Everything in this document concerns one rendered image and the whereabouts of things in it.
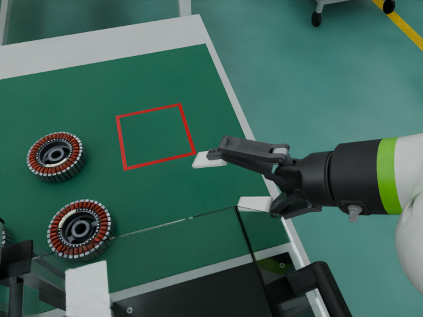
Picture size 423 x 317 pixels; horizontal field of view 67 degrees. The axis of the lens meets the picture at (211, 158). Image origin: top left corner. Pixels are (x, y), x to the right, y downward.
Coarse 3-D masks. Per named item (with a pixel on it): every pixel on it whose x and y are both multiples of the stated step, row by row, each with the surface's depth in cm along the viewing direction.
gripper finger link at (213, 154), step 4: (224, 140) 46; (228, 140) 46; (224, 144) 46; (212, 148) 50; (216, 148) 49; (208, 152) 50; (212, 152) 49; (216, 152) 48; (208, 156) 49; (212, 156) 49; (216, 156) 48; (220, 156) 48
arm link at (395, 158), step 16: (384, 144) 37; (400, 144) 35; (416, 144) 34; (384, 160) 35; (400, 160) 34; (416, 160) 33; (384, 176) 35; (400, 176) 34; (416, 176) 32; (384, 192) 35; (400, 192) 34; (400, 208) 35
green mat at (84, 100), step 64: (128, 64) 87; (192, 64) 87; (0, 128) 75; (64, 128) 75; (128, 128) 75; (192, 128) 75; (0, 192) 65; (64, 192) 65; (128, 192) 65; (192, 192) 65; (256, 192) 65
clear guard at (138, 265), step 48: (144, 240) 27; (192, 240) 27; (240, 240) 27; (288, 240) 32; (0, 288) 25; (48, 288) 25; (96, 288) 25; (144, 288) 25; (192, 288) 25; (240, 288) 25; (288, 288) 28
